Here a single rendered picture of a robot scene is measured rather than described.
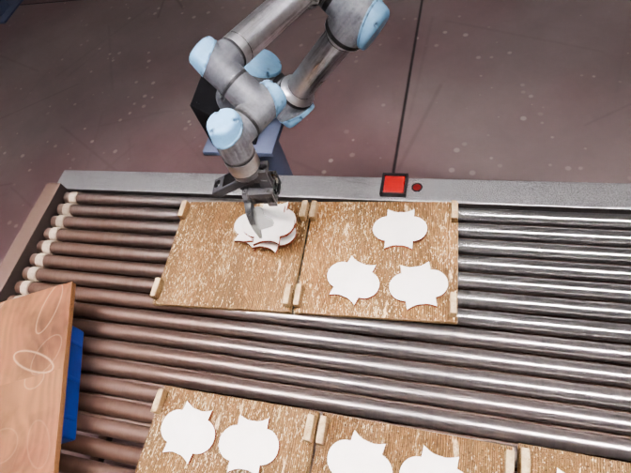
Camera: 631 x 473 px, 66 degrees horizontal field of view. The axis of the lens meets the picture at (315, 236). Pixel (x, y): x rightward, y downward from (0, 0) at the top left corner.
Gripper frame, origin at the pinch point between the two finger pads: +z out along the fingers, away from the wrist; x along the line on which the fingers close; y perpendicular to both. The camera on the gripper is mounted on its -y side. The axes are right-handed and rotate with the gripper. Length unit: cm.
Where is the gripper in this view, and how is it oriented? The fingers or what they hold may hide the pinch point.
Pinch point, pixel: (263, 214)
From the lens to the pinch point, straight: 131.2
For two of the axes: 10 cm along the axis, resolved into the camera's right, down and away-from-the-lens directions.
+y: 9.7, -0.3, -2.3
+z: 2.1, 5.1, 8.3
